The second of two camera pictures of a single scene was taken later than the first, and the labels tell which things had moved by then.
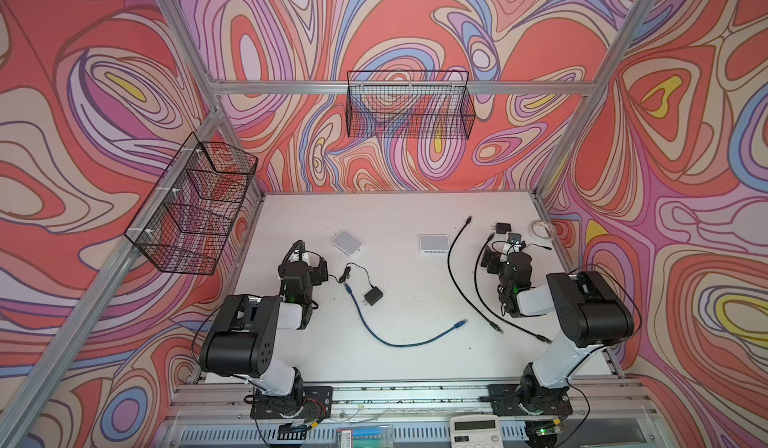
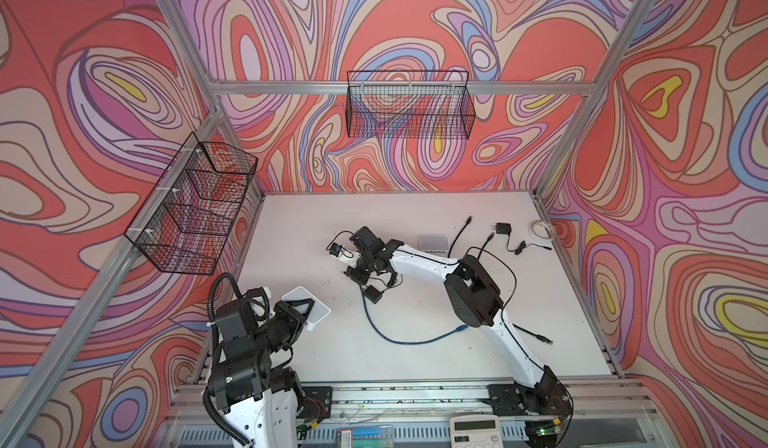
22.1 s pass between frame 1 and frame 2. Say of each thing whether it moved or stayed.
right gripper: moved
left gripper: moved
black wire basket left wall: stayed
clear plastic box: stayed
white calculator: stayed
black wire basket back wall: stayed
